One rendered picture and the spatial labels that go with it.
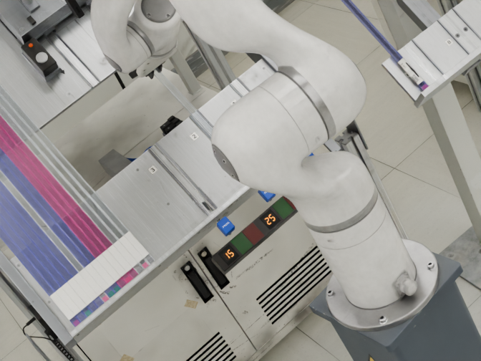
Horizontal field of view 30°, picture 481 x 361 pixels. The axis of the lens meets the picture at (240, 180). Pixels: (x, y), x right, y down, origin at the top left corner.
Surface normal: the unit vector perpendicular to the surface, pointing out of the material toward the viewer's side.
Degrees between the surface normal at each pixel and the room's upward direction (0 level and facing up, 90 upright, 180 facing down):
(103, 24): 67
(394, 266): 90
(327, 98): 72
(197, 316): 90
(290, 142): 86
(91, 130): 0
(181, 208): 43
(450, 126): 90
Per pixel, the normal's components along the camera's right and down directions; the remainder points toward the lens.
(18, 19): 0.04, -0.32
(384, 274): 0.32, 0.43
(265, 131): 0.07, -0.11
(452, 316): 0.59, 0.23
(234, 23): 0.03, 0.35
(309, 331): -0.43, -0.72
